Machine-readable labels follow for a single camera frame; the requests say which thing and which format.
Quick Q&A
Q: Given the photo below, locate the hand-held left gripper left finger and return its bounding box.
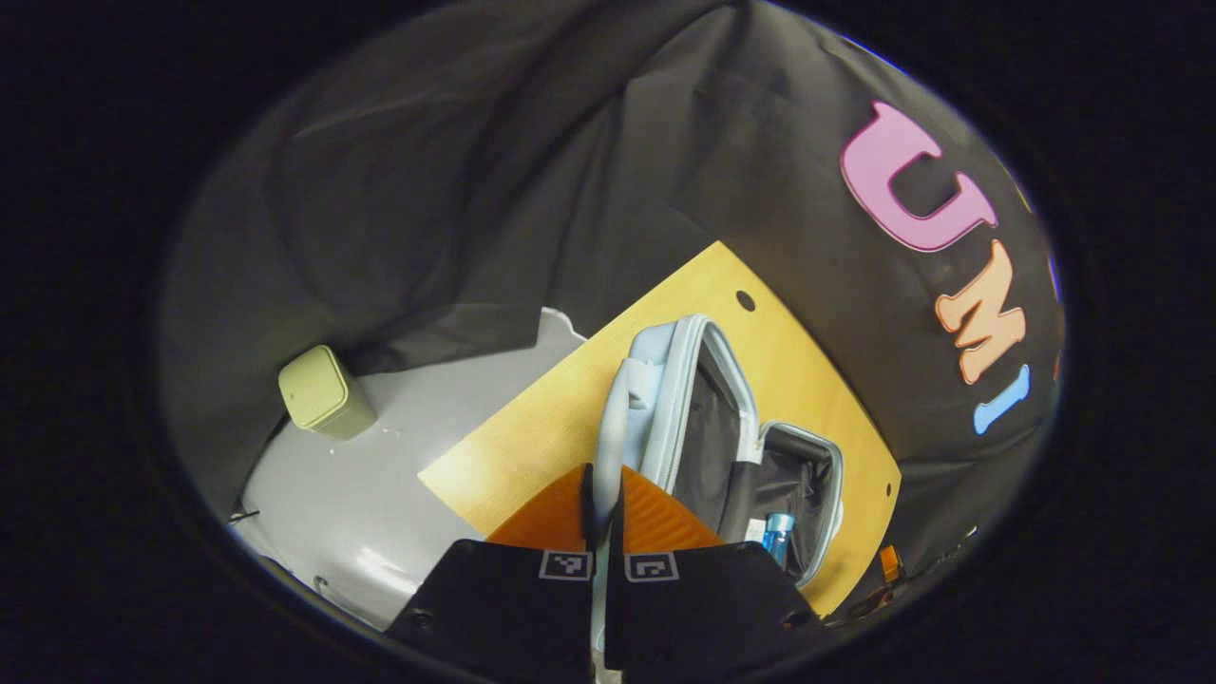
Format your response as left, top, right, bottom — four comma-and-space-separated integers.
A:
385, 463, 598, 677

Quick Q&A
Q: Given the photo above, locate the pale green bin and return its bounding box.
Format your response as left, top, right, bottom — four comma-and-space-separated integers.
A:
277, 344, 379, 441

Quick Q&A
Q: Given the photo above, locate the blue skin care bottle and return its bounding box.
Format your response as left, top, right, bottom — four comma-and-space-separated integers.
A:
763, 513, 797, 568

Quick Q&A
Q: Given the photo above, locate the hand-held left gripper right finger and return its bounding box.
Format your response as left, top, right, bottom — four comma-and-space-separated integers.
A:
603, 465, 827, 677

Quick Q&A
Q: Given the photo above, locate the light blue suitcase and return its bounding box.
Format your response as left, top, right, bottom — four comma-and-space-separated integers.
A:
587, 313, 846, 680

